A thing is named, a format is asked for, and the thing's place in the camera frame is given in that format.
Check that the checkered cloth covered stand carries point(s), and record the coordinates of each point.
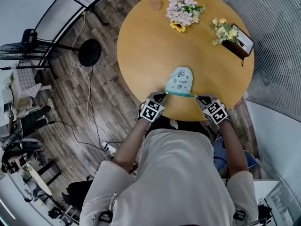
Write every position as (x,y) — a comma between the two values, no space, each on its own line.
(23,79)

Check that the small green potted plant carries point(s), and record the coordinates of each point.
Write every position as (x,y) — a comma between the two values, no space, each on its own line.
(11,79)

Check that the black framed whiteboard stand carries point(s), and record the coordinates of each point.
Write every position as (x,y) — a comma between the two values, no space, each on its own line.
(23,3)

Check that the person's left forearm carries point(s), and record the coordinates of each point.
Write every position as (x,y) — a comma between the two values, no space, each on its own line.
(129,147)

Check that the small pinkish cup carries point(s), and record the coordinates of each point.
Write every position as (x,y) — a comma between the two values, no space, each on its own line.
(155,3)

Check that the white power strip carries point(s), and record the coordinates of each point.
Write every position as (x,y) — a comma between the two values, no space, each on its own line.
(109,147)

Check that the black office chair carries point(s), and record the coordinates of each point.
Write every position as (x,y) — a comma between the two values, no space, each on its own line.
(77,192)

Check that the person in white shirt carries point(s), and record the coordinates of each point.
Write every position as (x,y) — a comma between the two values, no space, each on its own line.
(176,173)

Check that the oval light wood table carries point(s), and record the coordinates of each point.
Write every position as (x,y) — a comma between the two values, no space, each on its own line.
(38,180)

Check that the person's right forearm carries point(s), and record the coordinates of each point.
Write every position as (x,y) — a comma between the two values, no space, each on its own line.
(232,147)

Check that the light blue patterned cloth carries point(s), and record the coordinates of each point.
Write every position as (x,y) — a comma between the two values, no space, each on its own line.
(179,79)

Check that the pink flower bouquet with sunflower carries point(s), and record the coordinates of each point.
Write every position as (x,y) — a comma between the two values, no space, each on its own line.
(182,14)

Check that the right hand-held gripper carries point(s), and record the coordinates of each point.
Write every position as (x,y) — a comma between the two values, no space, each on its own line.
(215,112)

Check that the white desk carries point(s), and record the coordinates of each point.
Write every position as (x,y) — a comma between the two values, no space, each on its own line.
(261,189)

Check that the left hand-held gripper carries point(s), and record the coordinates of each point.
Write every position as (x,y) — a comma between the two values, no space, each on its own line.
(151,109)

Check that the blue chair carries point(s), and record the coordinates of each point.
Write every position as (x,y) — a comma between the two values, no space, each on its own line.
(250,160)

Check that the black standing fan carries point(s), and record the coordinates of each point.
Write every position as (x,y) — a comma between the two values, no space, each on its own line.
(90,53)

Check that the grey computer monitor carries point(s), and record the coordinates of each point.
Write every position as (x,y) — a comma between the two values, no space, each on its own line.
(279,204)

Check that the yellow flower bouquet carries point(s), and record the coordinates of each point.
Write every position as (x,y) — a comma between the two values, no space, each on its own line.
(224,32)

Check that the dark brown box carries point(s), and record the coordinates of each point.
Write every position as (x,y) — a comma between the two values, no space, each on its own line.
(237,48)

